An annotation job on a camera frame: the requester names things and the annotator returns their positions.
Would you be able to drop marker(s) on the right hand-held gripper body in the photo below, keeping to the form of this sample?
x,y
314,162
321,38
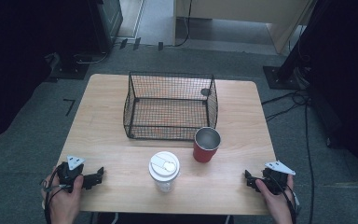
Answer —
x,y
276,182

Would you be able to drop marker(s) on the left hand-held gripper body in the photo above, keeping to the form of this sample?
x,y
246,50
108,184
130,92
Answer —
x,y
68,172

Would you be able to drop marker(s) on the red cup with metal inside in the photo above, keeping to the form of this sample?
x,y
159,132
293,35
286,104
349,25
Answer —
x,y
202,154

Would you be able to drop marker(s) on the person's right hand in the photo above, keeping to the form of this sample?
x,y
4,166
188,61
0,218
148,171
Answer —
x,y
278,207

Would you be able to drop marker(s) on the person's left hand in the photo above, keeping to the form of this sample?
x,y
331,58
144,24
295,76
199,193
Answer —
x,y
62,205

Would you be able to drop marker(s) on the person's dark trousers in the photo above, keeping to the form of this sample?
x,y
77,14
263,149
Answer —
x,y
167,219

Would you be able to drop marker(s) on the dark round disc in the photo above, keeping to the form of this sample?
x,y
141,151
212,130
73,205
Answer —
x,y
205,91

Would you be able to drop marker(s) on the black flat stand base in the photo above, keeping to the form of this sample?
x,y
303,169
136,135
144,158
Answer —
x,y
70,70

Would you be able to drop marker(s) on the black stand with square base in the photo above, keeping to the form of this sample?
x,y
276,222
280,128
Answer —
x,y
281,77

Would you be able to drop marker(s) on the dark curtain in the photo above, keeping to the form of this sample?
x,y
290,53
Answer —
x,y
12,62
348,77

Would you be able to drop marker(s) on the black tape strip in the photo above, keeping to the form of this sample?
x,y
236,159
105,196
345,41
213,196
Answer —
x,y
123,43
136,43
160,46

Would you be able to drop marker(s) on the black cabinet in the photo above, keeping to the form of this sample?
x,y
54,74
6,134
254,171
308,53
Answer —
x,y
107,21

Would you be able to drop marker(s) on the beige wooden furniture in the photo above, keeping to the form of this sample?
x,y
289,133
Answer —
x,y
245,7

